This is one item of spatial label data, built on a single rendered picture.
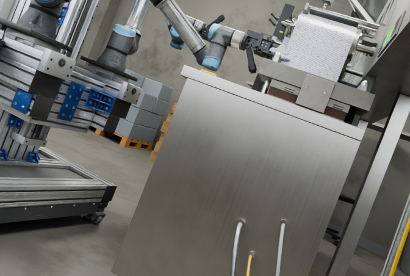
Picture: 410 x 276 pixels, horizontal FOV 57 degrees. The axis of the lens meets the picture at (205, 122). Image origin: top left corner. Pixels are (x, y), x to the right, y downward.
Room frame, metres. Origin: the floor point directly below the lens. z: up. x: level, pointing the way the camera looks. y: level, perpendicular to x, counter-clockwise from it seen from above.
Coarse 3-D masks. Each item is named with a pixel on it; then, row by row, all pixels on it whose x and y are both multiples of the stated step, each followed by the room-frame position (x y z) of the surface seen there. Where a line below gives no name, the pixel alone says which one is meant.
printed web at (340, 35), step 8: (304, 16) 1.56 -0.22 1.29; (312, 16) 1.57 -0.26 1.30; (296, 24) 1.55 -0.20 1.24; (304, 24) 1.55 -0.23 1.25; (312, 24) 1.54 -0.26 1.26; (320, 24) 1.54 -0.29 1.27; (328, 24) 1.53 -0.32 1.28; (336, 24) 1.54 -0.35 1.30; (344, 24) 1.77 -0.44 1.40; (296, 32) 1.55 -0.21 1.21; (304, 32) 1.54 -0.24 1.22; (312, 32) 1.54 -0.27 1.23; (320, 32) 1.53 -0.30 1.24; (328, 32) 1.52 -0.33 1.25; (336, 32) 1.51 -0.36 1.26; (344, 32) 1.51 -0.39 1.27; (352, 32) 1.51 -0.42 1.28; (320, 40) 1.52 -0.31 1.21; (328, 40) 1.52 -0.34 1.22; (336, 40) 1.51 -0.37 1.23; (344, 40) 1.50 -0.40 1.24; (352, 40) 1.50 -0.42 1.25; (344, 48) 1.50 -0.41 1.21
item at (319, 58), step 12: (300, 36) 1.55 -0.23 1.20; (288, 48) 1.55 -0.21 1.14; (300, 48) 1.54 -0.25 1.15; (312, 48) 1.53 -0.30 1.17; (324, 48) 1.52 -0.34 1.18; (336, 48) 1.51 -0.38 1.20; (300, 60) 1.54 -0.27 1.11; (312, 60) 1.52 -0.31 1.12; (324, 60) 1.51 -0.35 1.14; (336, 60) 1.50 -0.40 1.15; (312, 72) 1.52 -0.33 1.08; (324, 72) 1.51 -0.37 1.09; (336, 72) 1.50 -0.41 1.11
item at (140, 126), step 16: (144, 96) 5.20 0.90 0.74; (160, 96) 5.56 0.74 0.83; (128, 112) 5.24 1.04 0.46; (144, 112) 5.32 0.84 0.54; (160, 112) 5.69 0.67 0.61; (96, 128) 5.41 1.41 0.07; (128, 128) 5.20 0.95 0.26; (144, 128) 5.46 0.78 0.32; (128, 144) 5.24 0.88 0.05; (144, 144) 5.59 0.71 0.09
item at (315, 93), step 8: (304, 80) 1.31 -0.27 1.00; (312, 80) 1.31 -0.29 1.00; (320, 80) 1.30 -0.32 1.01; (304, 88) 1.31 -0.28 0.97; (312, 88) 1.30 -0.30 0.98; (320, 88) 1.30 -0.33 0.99; (328, 88) 1.29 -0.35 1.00; (304, 96) 1.31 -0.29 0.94; (312, 96) 1.30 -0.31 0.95; (320, 96) 1.29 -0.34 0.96; (328, 96) 1.29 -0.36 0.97; (304, 104) 1.30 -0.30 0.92; (312, 104) 1.30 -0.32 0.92; (320, 104) 1.29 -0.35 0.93; (320, 112) 1.30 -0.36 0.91
